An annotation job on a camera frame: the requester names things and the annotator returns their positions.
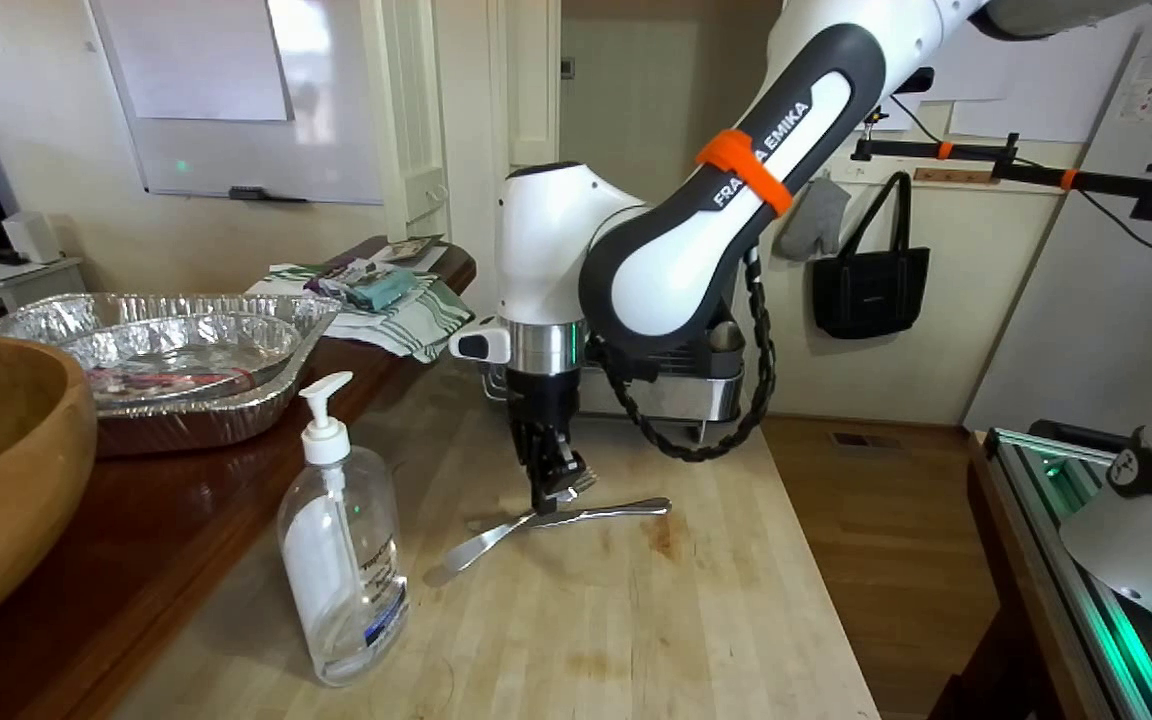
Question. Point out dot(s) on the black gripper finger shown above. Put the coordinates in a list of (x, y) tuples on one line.
[(543, 480), (568, 480)]

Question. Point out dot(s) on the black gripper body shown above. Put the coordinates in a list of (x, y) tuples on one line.
[(543, 412)]

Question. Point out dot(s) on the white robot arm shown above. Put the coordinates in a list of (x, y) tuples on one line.
[(599, 275)]

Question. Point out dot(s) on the silver table knife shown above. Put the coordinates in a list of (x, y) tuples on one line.
[(654, 507)]

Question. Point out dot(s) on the striped dish towels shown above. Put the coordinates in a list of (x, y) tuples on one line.
[(387, 297)]

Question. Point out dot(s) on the clear sanitizer pump bottle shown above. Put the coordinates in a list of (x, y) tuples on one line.
[(336, 547)]

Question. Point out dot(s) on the grey oven mitt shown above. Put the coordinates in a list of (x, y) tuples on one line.
[(815, 222)]

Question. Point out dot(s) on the black tote bag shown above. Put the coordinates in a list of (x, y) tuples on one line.
[(872, 295)]

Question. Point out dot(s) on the aluminium foil tray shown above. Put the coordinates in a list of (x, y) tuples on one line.
[(179, 371)]

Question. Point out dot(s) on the dark wooden side table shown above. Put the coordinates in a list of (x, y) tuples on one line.
[(168, 507)]

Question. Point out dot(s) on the white whiteboard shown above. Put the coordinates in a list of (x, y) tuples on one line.
[(245, 97)]

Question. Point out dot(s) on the green lit robot base rail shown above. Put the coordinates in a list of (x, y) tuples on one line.
[(1072, 562)]

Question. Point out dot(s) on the black camera on boom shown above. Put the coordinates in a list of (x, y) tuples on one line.
[(1011, 165)]

